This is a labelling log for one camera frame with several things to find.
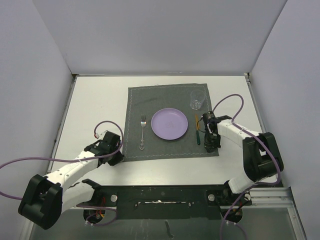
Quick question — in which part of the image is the green handled knife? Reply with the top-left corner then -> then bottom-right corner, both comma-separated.
195,114 -> 201,146

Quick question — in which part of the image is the grey cloth napkin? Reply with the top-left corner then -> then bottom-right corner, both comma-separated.
122,83 -> 219,162

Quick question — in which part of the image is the silver fork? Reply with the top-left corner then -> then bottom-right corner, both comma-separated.
139,115 -> 147,151

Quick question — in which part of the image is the clear drinking glass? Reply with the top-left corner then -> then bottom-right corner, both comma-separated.
190,89 -> 206,110

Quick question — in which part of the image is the purple plate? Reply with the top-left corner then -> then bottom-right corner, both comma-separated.
151,108 -> 189,141

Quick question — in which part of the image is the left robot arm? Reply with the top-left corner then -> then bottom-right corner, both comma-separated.
18,131 -> 124,230

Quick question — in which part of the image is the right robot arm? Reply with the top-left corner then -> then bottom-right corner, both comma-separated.
200,111 -> 284,205

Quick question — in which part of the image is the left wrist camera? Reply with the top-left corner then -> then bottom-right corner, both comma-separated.
94,130 -> 109,141

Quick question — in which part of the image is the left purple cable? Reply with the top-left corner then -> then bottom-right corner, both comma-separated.
0,120 -> 125,227

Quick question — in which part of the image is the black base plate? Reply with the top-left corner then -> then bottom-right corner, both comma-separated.
81,185 -> 252,220

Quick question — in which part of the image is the aluminium frame rail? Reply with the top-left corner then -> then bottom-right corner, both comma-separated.
28,187 -> 296,210

